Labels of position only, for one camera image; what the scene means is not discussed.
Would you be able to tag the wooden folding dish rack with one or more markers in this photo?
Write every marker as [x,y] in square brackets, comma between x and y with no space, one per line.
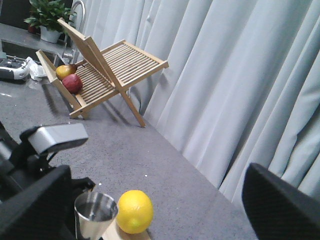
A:
[104,73]

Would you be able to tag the potted green plant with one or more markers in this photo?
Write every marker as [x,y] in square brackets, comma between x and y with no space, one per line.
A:
[44,14]

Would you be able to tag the white crumpled cloth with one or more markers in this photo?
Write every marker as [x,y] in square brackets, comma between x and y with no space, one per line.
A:
[36,71]

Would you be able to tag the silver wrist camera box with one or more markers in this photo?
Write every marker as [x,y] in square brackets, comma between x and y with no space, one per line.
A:
[55,138]

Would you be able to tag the grey white controller device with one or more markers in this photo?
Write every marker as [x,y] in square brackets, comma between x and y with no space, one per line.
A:
[13,68]

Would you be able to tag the red apple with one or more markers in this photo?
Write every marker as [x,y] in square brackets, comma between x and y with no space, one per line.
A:
[73,83]

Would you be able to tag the bamboo cutting board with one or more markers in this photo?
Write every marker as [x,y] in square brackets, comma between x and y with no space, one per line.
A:
[113,232]

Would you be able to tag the grey curtain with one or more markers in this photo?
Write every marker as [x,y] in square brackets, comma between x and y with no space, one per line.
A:
[242,86]

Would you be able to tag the chrome kitchen faucet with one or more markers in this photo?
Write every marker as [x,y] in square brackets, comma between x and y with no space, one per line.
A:
[71,53]

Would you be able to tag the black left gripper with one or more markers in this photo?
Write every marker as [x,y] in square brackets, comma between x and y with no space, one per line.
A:
[21,166]

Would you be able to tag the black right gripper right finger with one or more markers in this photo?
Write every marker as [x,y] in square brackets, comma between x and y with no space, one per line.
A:
[276,210]

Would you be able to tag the yellow lemon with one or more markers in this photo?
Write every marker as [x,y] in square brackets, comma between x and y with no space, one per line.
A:
[135,212]

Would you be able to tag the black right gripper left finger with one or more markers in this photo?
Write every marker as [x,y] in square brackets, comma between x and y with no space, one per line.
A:
[39,212]

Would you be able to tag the steel double jigger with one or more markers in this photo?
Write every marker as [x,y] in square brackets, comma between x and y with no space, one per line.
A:
[94,212]

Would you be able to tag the yellow green pear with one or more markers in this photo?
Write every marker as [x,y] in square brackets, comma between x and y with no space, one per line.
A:
[65,70]

